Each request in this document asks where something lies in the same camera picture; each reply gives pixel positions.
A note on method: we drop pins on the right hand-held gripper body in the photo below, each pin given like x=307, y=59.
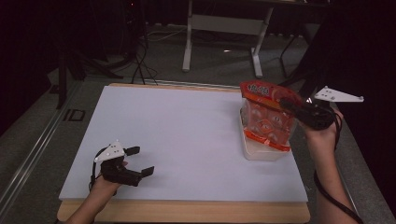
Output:
x=317, y=116

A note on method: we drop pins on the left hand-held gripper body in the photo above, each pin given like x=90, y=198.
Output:
x=120, y=174

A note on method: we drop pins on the orange clear snack packet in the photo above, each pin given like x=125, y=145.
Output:
x=267, y=118

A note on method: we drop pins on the white plastic container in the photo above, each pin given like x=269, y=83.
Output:
x=258, y=154

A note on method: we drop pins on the person's right hand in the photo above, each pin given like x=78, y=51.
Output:
x=323, y=135

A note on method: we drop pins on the person's left hand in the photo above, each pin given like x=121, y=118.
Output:
x=104, y=186

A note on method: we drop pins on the black chair legs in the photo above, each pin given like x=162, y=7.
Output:
x=308, y=74

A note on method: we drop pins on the white board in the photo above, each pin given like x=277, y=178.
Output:
x=174, y=124

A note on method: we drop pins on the black metal stand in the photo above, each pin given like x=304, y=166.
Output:
x=62, y=81

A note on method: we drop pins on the white metal table frame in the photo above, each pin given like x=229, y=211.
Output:
x=224, y=24

